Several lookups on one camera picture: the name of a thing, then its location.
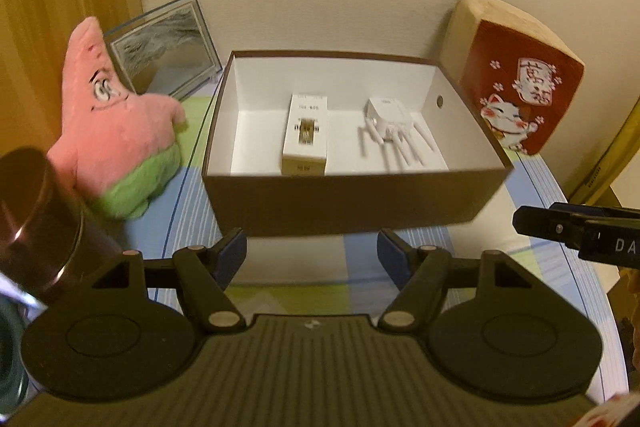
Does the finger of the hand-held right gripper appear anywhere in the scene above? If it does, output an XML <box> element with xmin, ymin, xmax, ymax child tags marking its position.
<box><xmin>512</xmin><ymin>205</ymin><xmax>592</xmax><ymax>249</ymax></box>
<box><xmin>548</xmin><ymin>201</ymin><xmax>640</xmax><ymax>222</ymax></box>

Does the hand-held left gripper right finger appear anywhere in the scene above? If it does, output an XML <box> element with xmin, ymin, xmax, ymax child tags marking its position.
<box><xmin>376</xmin><ymin>228</ymin><xmax>526</xmax><ymax>333</ymax></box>

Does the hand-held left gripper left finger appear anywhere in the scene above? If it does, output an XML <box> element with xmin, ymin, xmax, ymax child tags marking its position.
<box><xmin>90</xmin><ymin>228</ymin><xmax>248</xmax><ymax>333</ymax></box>

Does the brown cardboard box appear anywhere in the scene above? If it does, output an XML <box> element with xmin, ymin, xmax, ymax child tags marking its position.
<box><xmin>201</xmin><ymin>50</ymin><xmax>515</xmax><ymax>238</ymax></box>

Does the white tall carton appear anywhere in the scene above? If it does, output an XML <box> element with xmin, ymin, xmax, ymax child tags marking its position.
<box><xmin>281</xmin><ymin>93</ymin><xmax>330</xmax><ymax>176</ymax></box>

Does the white wifi router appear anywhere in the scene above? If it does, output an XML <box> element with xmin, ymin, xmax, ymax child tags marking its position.
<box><xmin>357</xmin><ymin>97</ymin><xmax>442</xmax><ymax>170</ymax></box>

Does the red cat print cushion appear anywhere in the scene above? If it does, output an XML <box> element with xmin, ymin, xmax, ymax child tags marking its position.
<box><xmin>439</xmin><ymin>0</ymin><xmax>586</xmax><ymax>156</ymax></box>

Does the red white printed packet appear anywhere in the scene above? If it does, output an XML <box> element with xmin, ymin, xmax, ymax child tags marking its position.
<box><xmin>575</xmin><ymin>391</ymin><xmax>640</xmax><ymax>427</ymax></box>

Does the pink starfish plush toy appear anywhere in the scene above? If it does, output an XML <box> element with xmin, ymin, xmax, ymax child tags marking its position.
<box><xmin>47</xmin><ymin>17</ymin><xmax>190</xmax><ymax>221</ymax></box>

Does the shiny metal cup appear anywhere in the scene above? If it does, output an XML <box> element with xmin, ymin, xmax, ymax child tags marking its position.
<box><xmin>0</xmin><ymin>147</ymin><xmax>124</xmax><ymax>308</ymax></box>

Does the clear glass vessel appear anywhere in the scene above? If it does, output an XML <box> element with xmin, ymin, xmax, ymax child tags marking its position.
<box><xmin>0</xmin><ymin>292</ymin><xmax>37</xmax><ymax>410</ymax></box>

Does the orange wooden panel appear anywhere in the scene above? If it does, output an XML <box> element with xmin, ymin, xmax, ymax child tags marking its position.
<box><xmin>0</xmin><ymin>0</ymin><xmax>147</xmax><ymax>162</ymax></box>

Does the glass sand picture frame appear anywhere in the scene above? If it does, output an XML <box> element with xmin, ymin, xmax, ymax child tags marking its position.
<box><xmin>104</xmin><ymin>0</ymin><xmax>224</xmax><ymax>102</ymax></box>

